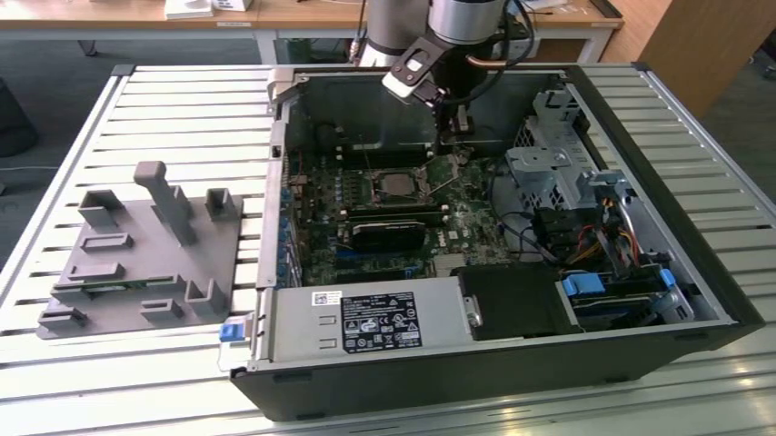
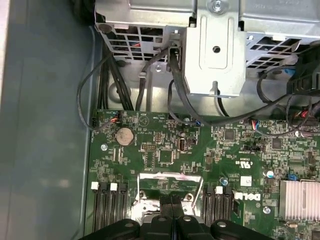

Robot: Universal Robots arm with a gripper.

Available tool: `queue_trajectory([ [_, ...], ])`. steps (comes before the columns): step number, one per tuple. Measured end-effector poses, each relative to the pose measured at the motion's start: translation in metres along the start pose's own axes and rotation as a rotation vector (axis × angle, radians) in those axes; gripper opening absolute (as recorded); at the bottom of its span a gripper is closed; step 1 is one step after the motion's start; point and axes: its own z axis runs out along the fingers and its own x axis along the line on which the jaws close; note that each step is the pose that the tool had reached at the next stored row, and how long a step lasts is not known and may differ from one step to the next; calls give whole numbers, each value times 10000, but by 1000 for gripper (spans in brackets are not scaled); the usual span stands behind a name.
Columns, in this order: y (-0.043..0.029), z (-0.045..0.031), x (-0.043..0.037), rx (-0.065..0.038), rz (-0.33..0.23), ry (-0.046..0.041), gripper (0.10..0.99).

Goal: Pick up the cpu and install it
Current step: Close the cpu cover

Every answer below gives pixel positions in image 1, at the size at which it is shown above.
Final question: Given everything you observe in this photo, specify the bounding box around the metal socket cover frame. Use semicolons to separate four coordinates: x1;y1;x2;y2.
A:
423;152;473;193

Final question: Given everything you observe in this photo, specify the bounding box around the silver CPU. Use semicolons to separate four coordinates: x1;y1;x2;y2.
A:
375;171;427;197

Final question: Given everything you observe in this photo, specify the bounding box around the CPU socket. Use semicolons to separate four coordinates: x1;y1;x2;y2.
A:
367;166;439;206

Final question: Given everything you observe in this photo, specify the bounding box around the wooden desk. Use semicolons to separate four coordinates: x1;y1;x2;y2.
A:
256;0;625;64
0;0;262;42

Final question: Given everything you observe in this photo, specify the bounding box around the silver drive cage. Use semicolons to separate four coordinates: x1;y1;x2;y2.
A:
503;88;625;214

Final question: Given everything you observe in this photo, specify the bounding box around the green motherboard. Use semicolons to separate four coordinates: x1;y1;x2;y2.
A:
283;147;533;288

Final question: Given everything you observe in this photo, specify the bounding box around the green RAM stick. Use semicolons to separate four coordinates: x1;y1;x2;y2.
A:
349;209;442;224
81;280;151;292

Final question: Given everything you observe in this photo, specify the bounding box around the black graphics card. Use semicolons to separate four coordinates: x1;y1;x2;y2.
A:
349;220;427;254

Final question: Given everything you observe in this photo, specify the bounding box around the wooden cabinet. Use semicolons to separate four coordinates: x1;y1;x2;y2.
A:
636;0;776;120

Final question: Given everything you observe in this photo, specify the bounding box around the silver chipset heatsink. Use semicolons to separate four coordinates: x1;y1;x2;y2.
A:
434;253;466;277

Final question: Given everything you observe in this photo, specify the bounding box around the blue disk carrier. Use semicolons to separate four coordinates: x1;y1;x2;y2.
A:
560;271;608;301

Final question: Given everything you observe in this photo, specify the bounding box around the black plastic shroud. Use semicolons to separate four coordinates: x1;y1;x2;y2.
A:
457;265;574;342

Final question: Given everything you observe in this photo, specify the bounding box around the black rating label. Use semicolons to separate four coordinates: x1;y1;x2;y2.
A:
342;292;419;354

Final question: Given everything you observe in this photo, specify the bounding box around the silver power supply unit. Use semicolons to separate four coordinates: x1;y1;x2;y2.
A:
256;275;473;367

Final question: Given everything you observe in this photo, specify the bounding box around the silver disk bay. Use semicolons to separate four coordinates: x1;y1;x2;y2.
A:
556;262;698;335

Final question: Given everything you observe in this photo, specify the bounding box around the grey parts rack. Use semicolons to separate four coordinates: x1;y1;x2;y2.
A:
33;160;247;342

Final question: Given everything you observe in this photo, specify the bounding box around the blue case latch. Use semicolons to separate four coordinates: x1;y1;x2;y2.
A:
218;320;248;345

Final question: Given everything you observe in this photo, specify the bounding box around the black open PC case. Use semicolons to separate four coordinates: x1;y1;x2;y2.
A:
228;63;767;423

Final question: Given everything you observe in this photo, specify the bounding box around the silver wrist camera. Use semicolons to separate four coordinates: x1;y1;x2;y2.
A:
381;39;439;97

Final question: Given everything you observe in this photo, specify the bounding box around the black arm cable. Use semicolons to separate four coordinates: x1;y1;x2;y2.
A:
447;0;545;108

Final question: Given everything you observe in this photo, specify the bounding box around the black ribbed plastic bracket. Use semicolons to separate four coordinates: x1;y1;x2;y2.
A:
531;207;586;264

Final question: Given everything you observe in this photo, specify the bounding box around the yellow orange wire bundle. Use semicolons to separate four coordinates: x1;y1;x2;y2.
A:
566;199;641;269

